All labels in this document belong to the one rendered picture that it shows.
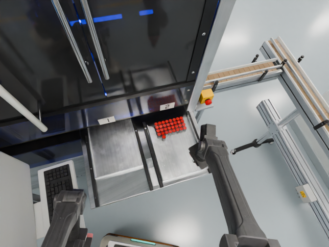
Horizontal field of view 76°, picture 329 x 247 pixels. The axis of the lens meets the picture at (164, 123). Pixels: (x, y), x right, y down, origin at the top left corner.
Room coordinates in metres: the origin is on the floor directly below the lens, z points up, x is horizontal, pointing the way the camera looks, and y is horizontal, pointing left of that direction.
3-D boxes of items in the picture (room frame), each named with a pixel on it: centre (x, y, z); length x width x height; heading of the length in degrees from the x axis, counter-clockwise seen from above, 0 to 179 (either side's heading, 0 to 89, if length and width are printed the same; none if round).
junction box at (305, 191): (0.33, -1.09, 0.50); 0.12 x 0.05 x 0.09; 23
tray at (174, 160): (0.42, -0.08, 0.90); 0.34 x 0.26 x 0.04; 23
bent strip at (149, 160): (0.25, 0.03, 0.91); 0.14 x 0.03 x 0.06; 24
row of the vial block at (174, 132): (0.50, -0.05, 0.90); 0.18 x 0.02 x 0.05; 113
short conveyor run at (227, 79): (0.97, -0.43, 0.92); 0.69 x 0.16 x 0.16; 113
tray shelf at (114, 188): (0.39, 0.09, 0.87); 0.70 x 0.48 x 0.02; 113
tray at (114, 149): (0.38, 0.27, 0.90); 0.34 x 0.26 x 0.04; 23
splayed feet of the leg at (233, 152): (0.84, -0.94, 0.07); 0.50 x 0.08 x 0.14; 113
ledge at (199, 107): (0.77, -0.22, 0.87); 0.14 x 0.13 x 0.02; 23
